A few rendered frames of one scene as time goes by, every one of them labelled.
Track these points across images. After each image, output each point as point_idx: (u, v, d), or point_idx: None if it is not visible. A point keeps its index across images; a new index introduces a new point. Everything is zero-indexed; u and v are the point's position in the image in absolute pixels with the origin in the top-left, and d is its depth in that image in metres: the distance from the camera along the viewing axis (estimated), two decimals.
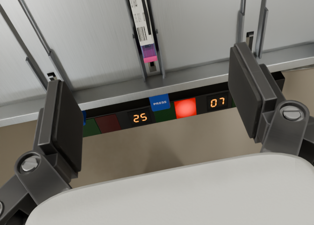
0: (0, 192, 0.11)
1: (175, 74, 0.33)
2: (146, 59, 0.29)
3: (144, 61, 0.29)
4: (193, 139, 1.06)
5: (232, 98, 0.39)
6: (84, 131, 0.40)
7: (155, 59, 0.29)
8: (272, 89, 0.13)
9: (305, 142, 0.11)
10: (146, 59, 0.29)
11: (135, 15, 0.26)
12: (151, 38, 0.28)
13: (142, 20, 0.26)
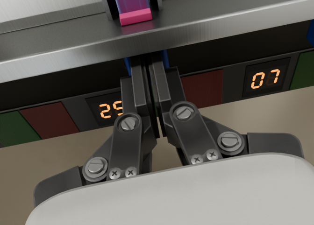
0: (101, 150, 0.12)
1: (188, 2, 0.13)
2: (127, 17, 0.12)
3: (121, 22, 0.12)
4: None
5: (295, 71, 0.20)
6: (5, 136, 0.21)
7: (148, 15, 0.12)
8: (177, 90, 0.13)
9: (193, 140, 0.12)
10: (126, 17, 0.12)
11: None
12: None
13: None
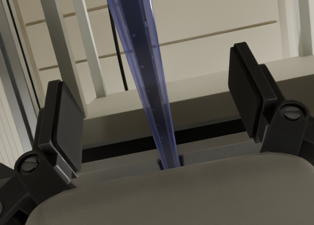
0: (0, 192, 0.11)
1: None
2: None
3: None
4: None
5: None
6: None
7: None
8: (272, 89, 0.13)
9: (305, 142, 0.11)
10: None
11: None
12: None
13: None
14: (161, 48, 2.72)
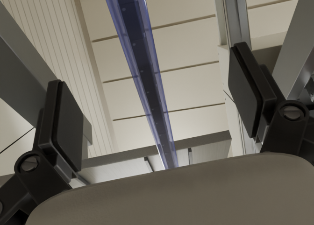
0: (0, 192, 0.11)
1: None
2: None
3: None
4: None
5: None
6: None
7: None
8: (272, 89, 0.13)
9: (305, 142, 0.11)
10: None
11: None
12: None
13: None
14: (213, 19, 2.78)
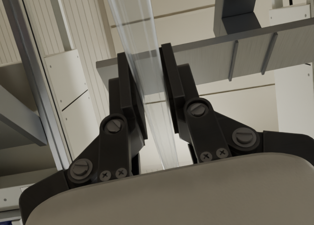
0: (87, 152, 0.12)
1: None
2: None
3: None
4: None
5: None
6: None
7: None
8: (189, 87, 0.13)
9: (208, 136, 0.12)
10: None
11: None
12: None
13: None
14: None
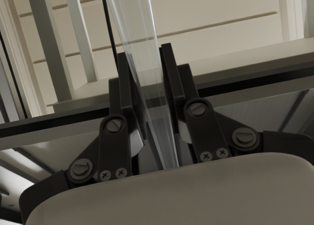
0: (87, 152, 0.12)
1: None
2: None
3: None
4: None
5: None
6: None
7: None
8: (189, 87, 0.13)
9: (208, 136, 0.12)
10: None
11: None
12: None
13: None
14: (159, 40, 2.66)
